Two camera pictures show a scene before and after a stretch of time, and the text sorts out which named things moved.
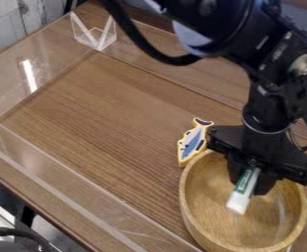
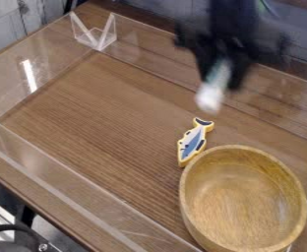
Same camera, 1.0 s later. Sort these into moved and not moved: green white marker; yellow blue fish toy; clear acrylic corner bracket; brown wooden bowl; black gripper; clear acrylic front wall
Moved: green white marker; black gripper
Not moved: yellow blue fish toy; brown wooden bowl; clear acrylic corner bracket; clear acrylic front wall
